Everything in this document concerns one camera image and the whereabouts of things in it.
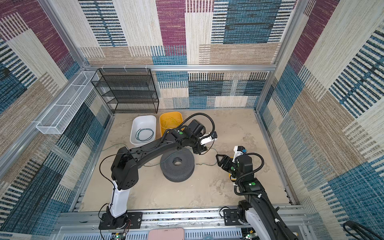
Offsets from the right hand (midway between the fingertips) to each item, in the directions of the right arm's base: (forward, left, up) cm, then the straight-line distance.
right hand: (219, 159), depth 83 cm
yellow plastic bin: (+38, +24, -5) cm, 45 cm away
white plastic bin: (+35, +52, -6) cm, 63 cm away
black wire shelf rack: (+52, +60, +8) cm, 80 cm away
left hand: (+9, +7, +4) cm, 12 cm away
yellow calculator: (-12, -4, +5) cm, 13 cm away
